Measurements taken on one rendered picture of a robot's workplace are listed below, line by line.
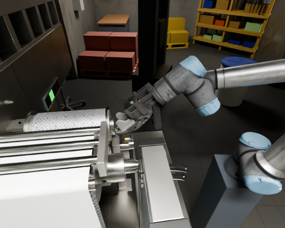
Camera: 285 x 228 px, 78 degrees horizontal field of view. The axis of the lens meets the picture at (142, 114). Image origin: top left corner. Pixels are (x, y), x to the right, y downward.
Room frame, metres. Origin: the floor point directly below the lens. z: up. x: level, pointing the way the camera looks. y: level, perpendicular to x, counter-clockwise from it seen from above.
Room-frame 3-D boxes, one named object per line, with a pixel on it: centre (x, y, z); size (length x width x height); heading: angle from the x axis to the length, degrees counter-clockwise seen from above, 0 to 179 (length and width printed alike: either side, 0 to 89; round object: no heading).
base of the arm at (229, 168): (0.54, -0.50, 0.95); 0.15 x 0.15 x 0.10
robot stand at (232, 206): (0.54, -0.50, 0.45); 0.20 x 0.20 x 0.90; 89
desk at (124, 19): (5.75, 0.79, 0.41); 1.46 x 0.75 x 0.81; 179
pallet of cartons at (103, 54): (3.94, 0.72, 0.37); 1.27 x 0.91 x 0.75; 89
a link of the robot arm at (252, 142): (0.54, -0.50, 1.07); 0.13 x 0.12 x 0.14; 165
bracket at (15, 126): (0.45, 0.42, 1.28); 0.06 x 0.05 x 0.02; 97
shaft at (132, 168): (0.25, 0.01, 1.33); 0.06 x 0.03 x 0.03; 97
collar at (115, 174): (0.24, 0.07, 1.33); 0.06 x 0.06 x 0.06; 7
